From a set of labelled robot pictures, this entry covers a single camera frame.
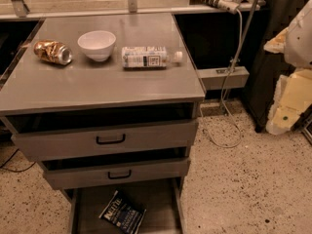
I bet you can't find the white power cable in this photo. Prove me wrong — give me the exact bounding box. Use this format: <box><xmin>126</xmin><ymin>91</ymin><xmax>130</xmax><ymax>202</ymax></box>
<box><xmin>198</xmin><ymin>7</ymin><xmax>244</xmax><ymax>149</ymax></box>

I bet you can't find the top grey drawer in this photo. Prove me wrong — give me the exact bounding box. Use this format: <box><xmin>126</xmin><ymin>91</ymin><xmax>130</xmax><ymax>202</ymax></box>
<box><xmin>12</xmin><ymin>120</ymin><xmax>198</xmax><ymax>161</ymax></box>

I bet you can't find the thin metal stand pole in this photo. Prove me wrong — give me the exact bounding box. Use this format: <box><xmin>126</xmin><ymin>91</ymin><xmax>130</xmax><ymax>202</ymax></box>
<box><xmin>228</xmin><ymin>0</ymin><xmax>258</xmax><ymax>74</ymax></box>

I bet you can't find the blue chip bag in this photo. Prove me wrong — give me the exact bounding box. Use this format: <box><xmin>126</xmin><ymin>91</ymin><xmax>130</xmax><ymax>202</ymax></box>
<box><xmin>98</xmin><ymin>190</ymin><xmax>146</xmax><ymax>234</ymax></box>

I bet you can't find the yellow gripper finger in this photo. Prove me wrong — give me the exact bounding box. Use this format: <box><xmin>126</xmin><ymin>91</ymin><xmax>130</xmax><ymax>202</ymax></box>
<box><xmin>263</xmin><ymin>27</ymin><xmax>288</xmax><ymax>54</ymax></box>
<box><xmin>265</xmin><ymin>69</ymin><xmax>312</xmax><ymax>136</ymax></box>

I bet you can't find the white ceramic bowl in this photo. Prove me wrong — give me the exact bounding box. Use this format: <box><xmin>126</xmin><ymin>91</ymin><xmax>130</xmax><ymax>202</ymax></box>
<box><xmin>77</xmin><ymin>30</ymin><xmax>116</xmax><ymax>61</ymax></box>

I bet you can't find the bottom grey open drawer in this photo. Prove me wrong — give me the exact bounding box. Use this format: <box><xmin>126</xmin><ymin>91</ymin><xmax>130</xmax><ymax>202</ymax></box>
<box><xmin>67</xmin><ymin>178</ymin><xmax>187</xmax><ymax>234</ymax></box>

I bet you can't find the middle grey drawer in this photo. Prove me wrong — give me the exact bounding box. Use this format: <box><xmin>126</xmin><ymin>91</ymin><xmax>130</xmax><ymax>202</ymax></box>
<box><xmin>44</xmin><ymin>158</ymin><xmax>190</xmax><ymax>189</ymax></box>

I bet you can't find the clear plastic water bottle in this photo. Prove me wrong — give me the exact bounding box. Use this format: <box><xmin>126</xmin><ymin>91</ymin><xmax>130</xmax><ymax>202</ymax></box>
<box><xmin>121</xmin><ymin>46</ymin><xmax>183</xmax><ymax>69</ymax></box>

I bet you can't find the grey drawer cabinet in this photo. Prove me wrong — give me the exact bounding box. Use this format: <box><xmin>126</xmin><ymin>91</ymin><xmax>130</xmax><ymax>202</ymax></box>
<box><xmin>0</xmin><ymin>13</ymin><xmax>207</xmax><ymax>234</ymax></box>

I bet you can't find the crushed gold soda can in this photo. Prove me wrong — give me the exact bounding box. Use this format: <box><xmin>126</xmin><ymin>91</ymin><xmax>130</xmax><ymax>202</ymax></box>
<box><xmin>33</xmin><ymin>40</ymin><xmax>72</xmax><ymax>65</ymax></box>

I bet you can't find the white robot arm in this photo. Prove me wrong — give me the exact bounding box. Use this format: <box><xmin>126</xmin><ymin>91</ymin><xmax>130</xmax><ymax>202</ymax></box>
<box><xmin>263</xmin><ymin>0</ymin><xmax>312</xmax><ymax>135</ymax></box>

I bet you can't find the black floor cable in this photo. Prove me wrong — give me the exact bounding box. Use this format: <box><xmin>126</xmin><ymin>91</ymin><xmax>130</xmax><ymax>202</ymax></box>
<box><xmin>0</xmin><ymin>148</ymin><xmax>37</xmax><ymax>174</ymax></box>

